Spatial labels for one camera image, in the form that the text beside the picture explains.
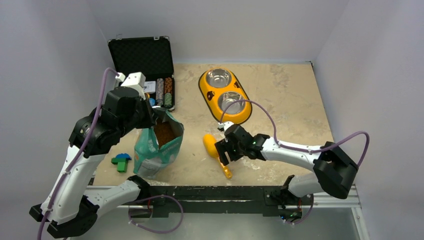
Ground yellow plastic scoop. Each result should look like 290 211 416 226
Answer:
202 134 233 180

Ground green dog food bag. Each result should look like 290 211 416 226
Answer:
133 107 185 179

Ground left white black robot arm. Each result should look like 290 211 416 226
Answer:
29 86 156 239

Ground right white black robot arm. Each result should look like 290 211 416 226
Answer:
214 122 359 204

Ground yellow double pet bowl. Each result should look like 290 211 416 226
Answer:
198 67 253 124

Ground green blue toy blocks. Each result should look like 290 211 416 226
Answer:
111 153 132 173

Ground black poker chip case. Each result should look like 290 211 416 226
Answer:
107 36 176 112

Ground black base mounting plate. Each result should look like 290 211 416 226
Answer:
129 186 312 219

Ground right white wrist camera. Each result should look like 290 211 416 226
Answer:
217 121 234 132

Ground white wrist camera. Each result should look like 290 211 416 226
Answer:
115 72 146 100
217 121 234 132

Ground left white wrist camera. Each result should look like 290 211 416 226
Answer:
115 72 146 100

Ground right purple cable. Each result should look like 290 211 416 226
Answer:
218 99 370 168

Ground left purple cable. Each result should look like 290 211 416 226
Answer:
37 67 122 240

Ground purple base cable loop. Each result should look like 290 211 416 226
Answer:
127 193 184 233

